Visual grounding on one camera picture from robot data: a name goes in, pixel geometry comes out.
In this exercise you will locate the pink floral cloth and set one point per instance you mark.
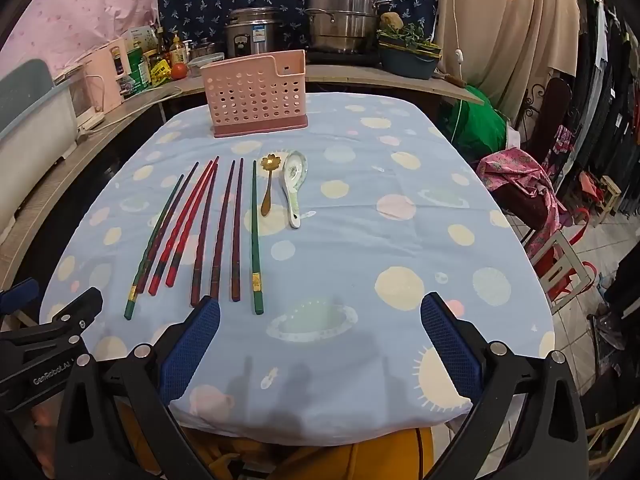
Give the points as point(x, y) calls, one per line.
point(515, 175)

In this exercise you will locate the red plastic stool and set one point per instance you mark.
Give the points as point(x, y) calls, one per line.
point(542, 262)

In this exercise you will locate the yellow garment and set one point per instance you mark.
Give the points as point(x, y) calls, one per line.
point(310, 460)

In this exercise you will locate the green tin can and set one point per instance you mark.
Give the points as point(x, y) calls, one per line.
point(139, 72)

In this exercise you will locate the hanging clothes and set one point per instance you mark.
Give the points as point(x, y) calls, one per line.
point(610, 110)

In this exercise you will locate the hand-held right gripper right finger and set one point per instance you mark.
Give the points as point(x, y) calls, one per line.
point(450, 345)

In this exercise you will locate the gold flower spoon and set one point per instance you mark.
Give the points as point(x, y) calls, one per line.
point(270, 162)

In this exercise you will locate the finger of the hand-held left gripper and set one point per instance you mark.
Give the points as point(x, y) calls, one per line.
point(75, 310)
point(20, 293)

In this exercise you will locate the yellow packet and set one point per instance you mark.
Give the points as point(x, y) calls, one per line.
point(160, 71)

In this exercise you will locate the small wooden stool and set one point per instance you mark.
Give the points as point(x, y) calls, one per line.
point(611, 195)

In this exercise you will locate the small pot with lid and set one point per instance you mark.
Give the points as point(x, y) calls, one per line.
point(205, 47)

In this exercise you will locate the yellow liquid bottle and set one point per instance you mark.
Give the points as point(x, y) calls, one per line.
point(178, 52)

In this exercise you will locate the pink perforated utensil basket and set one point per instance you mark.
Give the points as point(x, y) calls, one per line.
point(250, 95)

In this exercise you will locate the beige curtain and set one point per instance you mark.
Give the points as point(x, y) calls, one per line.
point(505, 35)

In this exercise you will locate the white countertop appliance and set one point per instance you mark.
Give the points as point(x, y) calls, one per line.
point(75, 100)

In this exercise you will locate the white tub with grey lid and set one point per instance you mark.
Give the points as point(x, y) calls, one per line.
point(30, 125)

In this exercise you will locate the pink dotted curtain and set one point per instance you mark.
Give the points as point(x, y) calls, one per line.
point(85, 5)

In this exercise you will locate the green chopstick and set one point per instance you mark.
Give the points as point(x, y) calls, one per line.
point(256, 250)
point(131, 305)

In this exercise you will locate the black induction cooker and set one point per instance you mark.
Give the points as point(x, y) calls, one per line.
point(345, 58)

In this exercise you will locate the dark ornate chair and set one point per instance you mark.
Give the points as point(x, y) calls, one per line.
point(550, 110)

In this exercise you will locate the green plastic bag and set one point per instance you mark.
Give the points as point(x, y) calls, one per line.
point(475, 125)

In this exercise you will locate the steel rice cooker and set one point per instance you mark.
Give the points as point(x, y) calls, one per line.
point(255, 30)

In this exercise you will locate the white ceramic soup spoon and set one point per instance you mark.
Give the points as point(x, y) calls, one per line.
point(295, 167)

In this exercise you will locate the pink electric kettle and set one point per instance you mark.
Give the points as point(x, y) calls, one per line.
point(105, 75)

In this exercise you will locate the red tomato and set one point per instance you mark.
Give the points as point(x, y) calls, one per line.
point(179, 71)

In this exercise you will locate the brown potato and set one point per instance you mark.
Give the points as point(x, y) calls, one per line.
point(391, 20)

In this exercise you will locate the clear food container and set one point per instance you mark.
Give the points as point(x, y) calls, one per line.
point(197, 64)

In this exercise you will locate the leafy green vegetables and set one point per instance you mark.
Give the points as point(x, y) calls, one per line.
point(405, 37)

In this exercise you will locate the blue printed tablecloth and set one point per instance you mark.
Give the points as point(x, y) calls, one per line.
point(375, 260)

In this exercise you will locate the steel steamer pot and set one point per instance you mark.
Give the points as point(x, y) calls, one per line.
point(342, 15)

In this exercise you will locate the blue plastic basin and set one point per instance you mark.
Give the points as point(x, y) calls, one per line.
point(407, 65)

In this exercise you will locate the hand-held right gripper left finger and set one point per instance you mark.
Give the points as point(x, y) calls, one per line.
point(192, 350)

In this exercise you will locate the white paper carton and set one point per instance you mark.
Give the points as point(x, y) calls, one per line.
point(140, 37)

